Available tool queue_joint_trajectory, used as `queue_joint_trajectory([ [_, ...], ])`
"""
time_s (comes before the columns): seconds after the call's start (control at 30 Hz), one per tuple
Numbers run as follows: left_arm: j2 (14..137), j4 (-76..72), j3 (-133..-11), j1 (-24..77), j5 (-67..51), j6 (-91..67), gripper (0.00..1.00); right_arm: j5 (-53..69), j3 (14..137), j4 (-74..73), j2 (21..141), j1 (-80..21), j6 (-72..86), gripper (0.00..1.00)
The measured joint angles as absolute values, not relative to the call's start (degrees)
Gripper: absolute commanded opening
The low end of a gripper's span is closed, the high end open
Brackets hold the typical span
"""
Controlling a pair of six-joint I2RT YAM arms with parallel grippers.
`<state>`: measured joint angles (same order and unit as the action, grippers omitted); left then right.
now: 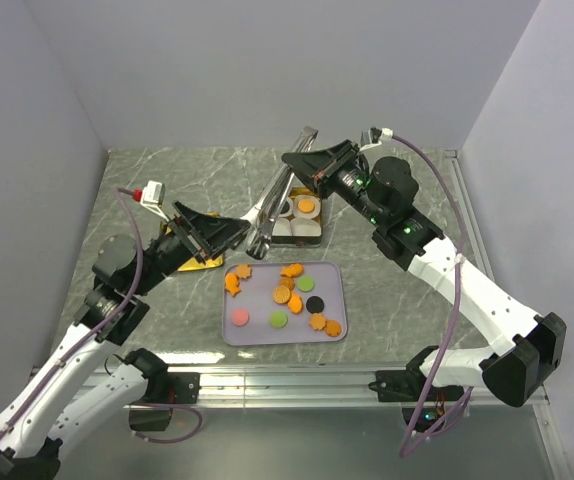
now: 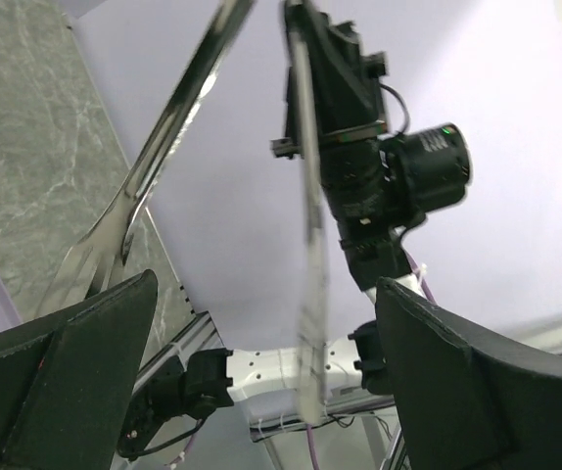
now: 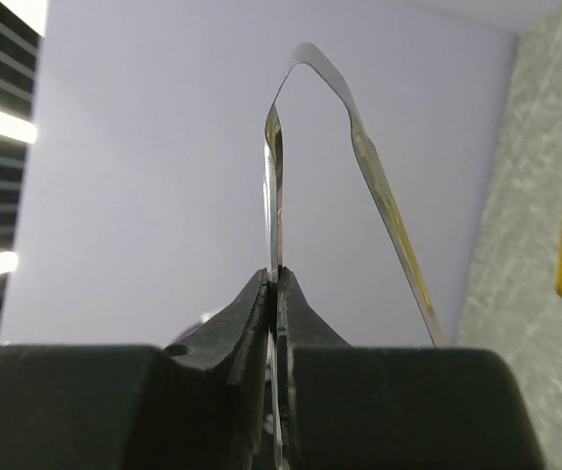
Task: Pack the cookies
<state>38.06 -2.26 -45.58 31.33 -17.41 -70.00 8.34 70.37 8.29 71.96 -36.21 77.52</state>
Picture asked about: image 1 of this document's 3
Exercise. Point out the green round cookie lower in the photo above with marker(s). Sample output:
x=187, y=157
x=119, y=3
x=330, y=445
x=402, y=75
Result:
x=278, y=319

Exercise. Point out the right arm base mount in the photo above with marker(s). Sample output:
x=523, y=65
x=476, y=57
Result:
x=401, y=386

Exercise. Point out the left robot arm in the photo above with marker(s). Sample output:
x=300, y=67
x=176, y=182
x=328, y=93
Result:
x=50, y=416

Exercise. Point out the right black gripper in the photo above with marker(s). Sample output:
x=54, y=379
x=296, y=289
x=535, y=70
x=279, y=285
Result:
x=311, y=165

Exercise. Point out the green round cookie upper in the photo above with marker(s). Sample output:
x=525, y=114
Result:
x=305, y=283

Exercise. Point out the orange flower cookie lower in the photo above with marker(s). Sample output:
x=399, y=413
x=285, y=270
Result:
x=317, y=322

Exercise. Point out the lavender tray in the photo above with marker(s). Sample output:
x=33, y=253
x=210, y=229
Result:
x=256, y=298

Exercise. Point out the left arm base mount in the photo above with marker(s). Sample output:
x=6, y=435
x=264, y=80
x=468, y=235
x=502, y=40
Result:
x=176, y=391

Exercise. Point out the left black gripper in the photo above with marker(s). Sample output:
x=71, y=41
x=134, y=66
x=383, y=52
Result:
x=205, y=236

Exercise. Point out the black round cookie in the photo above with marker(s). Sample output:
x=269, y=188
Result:
x=315, y=304
x=285, y=208

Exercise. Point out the orange fish cookie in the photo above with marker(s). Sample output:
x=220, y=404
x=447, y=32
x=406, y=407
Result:
x=292, y=271
x=295, y=303
x=232, y=284

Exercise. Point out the gold cookie tin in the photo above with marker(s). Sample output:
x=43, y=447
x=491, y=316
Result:
x=302, y=243

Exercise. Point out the white paper cup bottom-right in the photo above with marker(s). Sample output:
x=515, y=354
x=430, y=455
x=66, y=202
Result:
x=306, y=228

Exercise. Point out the white paper cup bottom-left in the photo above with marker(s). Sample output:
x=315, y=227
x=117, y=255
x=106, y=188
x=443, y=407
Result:
x=282, y=231

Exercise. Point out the orange waffle round cookie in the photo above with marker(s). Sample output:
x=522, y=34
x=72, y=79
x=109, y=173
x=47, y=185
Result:
x=306, y=205

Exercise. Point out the orange flower cookie top-left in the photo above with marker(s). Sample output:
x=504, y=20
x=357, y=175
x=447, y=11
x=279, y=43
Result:
x=243, y=271

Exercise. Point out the orange waffle cookie centre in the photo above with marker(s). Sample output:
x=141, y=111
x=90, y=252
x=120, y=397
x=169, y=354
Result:
x=281, y=295

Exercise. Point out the white paper cup top-left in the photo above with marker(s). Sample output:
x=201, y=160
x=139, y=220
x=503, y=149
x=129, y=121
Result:
x=290, y=214

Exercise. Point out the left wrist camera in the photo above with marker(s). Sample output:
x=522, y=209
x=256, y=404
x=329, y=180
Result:
x=151, y=198

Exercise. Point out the white paper cup top-right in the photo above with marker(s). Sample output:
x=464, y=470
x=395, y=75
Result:
x=314, y=215

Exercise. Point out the orange swirl cookie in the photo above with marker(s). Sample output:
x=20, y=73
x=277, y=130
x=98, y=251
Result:
x=288, y=282

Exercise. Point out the pink round cookie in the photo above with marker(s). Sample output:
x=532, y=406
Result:
x=240, y=317

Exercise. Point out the orange flower cookie corner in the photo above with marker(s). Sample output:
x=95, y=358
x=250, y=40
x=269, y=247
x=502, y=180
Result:
x=333, y=328

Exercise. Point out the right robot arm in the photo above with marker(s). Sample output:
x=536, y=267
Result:
x=524, y=347

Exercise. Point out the green round cookie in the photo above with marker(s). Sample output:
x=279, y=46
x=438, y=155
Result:
x=278, y=319
x=305, y=283

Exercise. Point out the metal tongs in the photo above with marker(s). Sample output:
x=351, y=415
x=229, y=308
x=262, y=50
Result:
x=262, y=216

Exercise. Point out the orange fish cookie top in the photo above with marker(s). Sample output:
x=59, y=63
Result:
x=292, y=271

